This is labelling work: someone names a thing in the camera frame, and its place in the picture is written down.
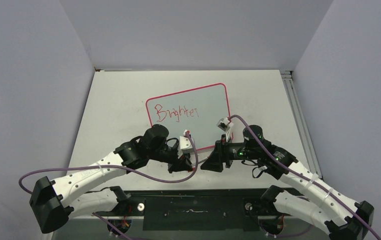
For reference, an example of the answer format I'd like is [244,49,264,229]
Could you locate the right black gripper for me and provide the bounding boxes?
[201,134,260,171]

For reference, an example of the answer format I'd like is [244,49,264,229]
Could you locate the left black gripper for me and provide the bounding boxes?
[148,145,193,173]

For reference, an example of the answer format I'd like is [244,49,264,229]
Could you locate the pink framed whiteboard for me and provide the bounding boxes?
[145,83,230,150]

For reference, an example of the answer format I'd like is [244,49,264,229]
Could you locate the white whiteboard marker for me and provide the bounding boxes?
[198,158,208,165]

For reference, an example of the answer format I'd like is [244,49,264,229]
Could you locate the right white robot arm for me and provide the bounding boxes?
[200,121,377,240]

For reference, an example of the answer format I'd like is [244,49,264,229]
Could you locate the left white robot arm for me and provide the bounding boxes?
[29,124,197,234]

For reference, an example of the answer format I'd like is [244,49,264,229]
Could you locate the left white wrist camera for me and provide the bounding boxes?
[178,129,194,156]

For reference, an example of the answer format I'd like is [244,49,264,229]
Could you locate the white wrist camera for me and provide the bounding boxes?
[178,129,194,156]
[216,117,234,142]

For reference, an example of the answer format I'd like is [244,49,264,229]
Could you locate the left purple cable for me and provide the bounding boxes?
[18,132,200,240]

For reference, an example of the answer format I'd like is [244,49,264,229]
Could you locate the purple cable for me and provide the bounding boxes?
[18,132,200,240]
[228,114,381,240]

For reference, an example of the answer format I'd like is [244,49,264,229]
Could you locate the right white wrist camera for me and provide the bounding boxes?
[216,117,234,142]

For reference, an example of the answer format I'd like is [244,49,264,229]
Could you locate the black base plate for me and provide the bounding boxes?
[99,188,283,232]

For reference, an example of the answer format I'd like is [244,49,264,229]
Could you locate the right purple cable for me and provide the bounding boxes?
[228,114,381,240]

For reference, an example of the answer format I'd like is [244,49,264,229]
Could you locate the aluminium rail frame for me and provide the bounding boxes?
[44,70,324,240]

